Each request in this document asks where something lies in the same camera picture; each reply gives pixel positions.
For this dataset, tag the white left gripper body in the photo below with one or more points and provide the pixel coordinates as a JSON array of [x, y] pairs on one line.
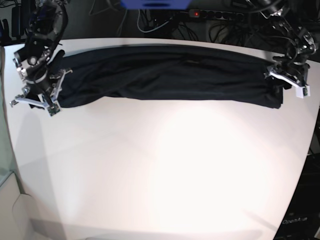
[[295, 75]]

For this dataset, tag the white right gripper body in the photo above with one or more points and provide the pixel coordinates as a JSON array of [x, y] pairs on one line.
[[43, 93]]

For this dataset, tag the dark navy T-shirt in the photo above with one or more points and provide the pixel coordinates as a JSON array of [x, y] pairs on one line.
[[167, 72]]

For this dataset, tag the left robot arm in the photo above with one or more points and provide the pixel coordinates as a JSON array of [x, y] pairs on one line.
[[301, 43]]

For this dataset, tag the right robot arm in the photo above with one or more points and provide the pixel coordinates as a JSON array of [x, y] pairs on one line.
[[36, 62]]

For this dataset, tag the black adapters on floor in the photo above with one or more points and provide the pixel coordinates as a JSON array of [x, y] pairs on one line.
[[14, 20]]

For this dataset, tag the black OpenArm computer case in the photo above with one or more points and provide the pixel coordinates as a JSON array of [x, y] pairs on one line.
[[302, 218]]

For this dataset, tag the blue plastic bin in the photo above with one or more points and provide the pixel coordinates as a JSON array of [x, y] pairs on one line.
[[156, 4]]

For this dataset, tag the white power strip red switch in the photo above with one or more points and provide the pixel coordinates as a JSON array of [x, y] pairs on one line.
[[215, 15]]

